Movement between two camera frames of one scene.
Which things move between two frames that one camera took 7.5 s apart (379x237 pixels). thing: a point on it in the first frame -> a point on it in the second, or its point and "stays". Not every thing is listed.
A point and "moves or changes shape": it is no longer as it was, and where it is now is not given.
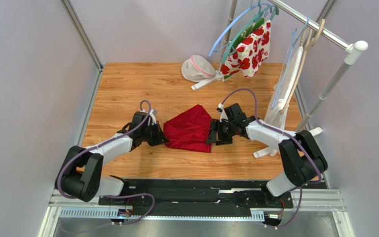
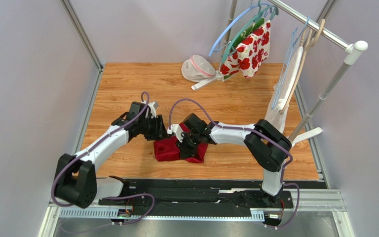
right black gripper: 220,132 -> 189,143
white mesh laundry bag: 197,68 stays
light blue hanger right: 287,60 stays
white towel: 274,116 stays
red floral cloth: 249,53 stays
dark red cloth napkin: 189,130 moves or changes shape
